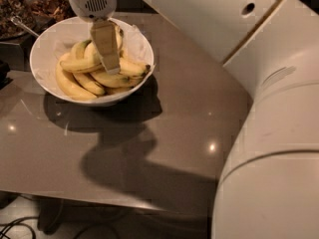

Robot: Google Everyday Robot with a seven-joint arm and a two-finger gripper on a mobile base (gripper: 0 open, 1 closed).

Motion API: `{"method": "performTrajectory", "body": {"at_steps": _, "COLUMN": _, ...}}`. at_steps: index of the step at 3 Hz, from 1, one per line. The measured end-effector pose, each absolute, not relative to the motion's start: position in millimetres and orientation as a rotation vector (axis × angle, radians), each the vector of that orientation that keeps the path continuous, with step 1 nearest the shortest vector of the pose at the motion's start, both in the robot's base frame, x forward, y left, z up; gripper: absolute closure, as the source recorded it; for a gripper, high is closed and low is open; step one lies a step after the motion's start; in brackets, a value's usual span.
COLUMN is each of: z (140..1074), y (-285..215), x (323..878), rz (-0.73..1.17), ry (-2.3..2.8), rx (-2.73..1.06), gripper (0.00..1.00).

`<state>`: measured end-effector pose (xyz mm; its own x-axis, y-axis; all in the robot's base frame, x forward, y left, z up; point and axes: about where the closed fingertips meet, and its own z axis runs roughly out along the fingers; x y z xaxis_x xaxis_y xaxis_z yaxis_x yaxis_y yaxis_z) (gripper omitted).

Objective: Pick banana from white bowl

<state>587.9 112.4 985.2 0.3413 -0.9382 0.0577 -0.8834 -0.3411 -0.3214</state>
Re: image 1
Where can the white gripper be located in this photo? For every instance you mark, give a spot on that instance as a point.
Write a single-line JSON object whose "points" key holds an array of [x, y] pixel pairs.
{"points": [[93, 3]]}

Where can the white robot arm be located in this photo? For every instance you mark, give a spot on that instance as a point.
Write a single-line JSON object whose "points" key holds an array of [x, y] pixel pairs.
{"points": [[269, 187]]}

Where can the white ceramic bowl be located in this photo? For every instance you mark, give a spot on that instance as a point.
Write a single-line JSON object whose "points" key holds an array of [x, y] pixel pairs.
{"points": [[43, 57]]}

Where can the bottom small yellow banana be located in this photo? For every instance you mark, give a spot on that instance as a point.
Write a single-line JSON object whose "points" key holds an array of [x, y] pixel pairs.
{"points": [[113, 91]]}

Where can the tray of dried snacks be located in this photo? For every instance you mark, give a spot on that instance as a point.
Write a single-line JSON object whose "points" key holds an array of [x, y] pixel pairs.
{"points": [[57, 10]]}

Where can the glass jar of granola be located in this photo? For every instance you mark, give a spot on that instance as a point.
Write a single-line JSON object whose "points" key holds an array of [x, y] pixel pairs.
{"points": [[14, 8]]}

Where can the metal spoon handle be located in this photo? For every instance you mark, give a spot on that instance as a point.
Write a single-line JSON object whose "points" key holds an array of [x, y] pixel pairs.
{"points": [[18, 22]]}

